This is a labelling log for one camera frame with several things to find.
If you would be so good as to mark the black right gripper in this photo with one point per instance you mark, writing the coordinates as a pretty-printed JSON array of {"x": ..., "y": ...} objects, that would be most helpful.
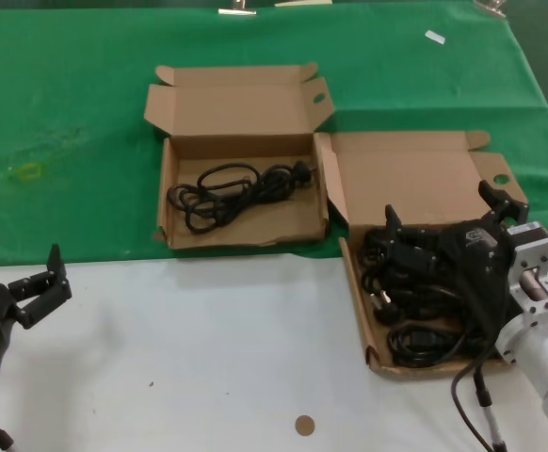
[{"x": 481, "y": 263}]

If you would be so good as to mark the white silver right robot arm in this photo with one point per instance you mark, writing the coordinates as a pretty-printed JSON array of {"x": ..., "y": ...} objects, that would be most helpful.
[{"x": 547, "y": 348}]

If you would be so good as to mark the cardboard box, round flap hole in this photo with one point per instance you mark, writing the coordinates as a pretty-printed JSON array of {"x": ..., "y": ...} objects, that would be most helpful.
[{"x": 410, "y": 188}]

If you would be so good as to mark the cardboard box, oval flap hole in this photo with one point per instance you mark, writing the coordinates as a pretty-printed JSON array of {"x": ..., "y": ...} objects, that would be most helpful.
[{"x": 222, "y": 108}]

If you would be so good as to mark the white tape piece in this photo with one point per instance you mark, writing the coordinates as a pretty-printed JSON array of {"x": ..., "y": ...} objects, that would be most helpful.
[{"x": 435, "y": 37}]

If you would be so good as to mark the green tablecloth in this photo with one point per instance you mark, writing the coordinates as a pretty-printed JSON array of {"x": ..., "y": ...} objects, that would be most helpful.
[{"x": 67, "y": 94}]

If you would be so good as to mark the brown round sticker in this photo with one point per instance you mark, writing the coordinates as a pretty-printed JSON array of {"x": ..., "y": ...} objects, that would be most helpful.
[{"x": 304, "y": 425}]

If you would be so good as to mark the beige flat strip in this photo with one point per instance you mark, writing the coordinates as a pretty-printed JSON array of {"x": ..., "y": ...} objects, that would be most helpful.
[{"x": 302, "y": 2}]

